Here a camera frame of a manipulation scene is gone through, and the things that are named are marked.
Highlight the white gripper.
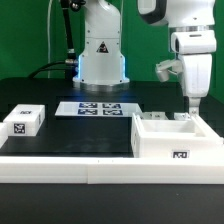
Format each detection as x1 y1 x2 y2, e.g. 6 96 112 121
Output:
171 30 214 115

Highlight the black cable bundle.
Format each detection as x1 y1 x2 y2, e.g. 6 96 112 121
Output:
27 0 84 80

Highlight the white cabinet door panel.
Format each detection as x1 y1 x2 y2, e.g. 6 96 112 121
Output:
174 113 191 121
141 112 167 120

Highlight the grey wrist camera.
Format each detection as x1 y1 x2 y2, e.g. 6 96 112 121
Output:
155 59 182 82

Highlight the white marker base plate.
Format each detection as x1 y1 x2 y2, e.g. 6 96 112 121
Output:
55 102 141 117

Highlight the white cabinet top block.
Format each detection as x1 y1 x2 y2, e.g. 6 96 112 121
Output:
3 104 45 136

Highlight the white U-shaped table fence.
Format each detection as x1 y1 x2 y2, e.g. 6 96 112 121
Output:
0 114 224 185

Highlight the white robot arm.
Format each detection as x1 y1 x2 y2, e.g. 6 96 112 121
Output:
59 0 217 114

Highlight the white thin cable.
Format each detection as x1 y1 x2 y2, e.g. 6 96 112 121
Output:
46 0 54 80

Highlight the white cabinet body box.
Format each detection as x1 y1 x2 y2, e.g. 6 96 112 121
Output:
131 113 224 159

